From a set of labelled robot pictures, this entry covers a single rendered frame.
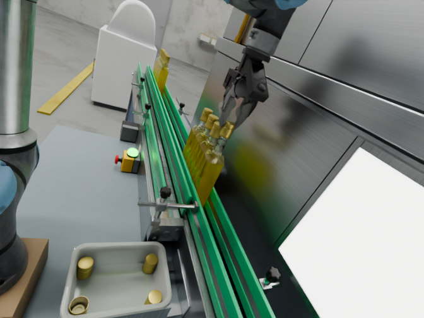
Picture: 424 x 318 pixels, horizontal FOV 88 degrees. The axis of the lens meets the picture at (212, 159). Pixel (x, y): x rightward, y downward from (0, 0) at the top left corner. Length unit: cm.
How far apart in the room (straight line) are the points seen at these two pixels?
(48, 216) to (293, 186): 71
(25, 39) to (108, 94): 298
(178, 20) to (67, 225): 1088
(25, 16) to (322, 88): 59
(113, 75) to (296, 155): 303
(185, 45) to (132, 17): 824
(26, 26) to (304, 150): 59
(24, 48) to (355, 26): 66
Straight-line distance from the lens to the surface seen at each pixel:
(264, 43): 59
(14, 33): 51
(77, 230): 80
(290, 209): 59
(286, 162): 61
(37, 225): 82
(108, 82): 342
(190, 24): 1143
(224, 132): 63
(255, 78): 56
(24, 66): 53
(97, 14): 1150
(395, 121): 50
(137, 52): 331
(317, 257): 55
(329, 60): 66
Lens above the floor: 137
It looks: 27 degrees down
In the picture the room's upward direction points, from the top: 24 degrees clockwise
